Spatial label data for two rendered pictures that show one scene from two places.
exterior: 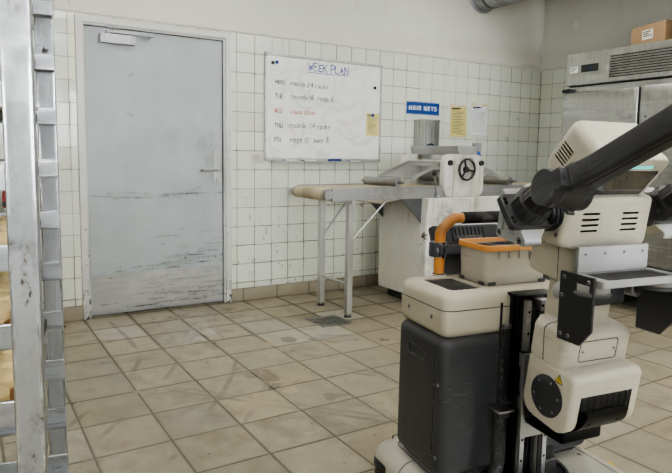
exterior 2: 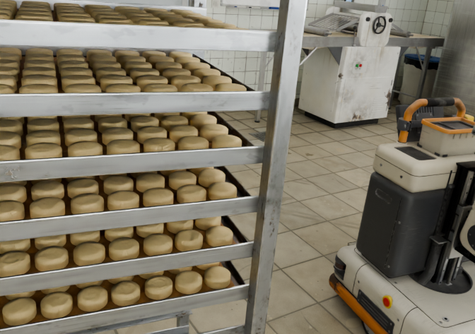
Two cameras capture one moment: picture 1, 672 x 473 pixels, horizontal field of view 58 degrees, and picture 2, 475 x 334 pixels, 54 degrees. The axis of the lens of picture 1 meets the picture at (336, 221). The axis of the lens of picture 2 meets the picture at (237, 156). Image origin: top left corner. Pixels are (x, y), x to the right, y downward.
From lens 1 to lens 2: 0.48 m
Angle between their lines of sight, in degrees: 15
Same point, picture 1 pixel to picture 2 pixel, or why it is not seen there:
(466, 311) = (427, 176)
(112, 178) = not seen: hidden behind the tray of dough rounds
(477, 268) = (435, 143)
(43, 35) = not seen: outside the picture
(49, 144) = not seen: hidden behind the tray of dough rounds
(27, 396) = (262, 287)
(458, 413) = (409, 240)
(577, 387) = not seen: outside the picture
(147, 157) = (132, 0)
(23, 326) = (266, 248)
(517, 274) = (462, 149)
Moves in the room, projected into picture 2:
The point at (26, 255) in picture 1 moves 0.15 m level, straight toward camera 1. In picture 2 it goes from (275, 207) to (331, 255)
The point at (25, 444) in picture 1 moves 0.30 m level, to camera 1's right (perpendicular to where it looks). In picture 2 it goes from (257, 313) to (422, 324)
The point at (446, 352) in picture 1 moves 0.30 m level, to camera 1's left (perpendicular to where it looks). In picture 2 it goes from (410, 202) to (332, 196)
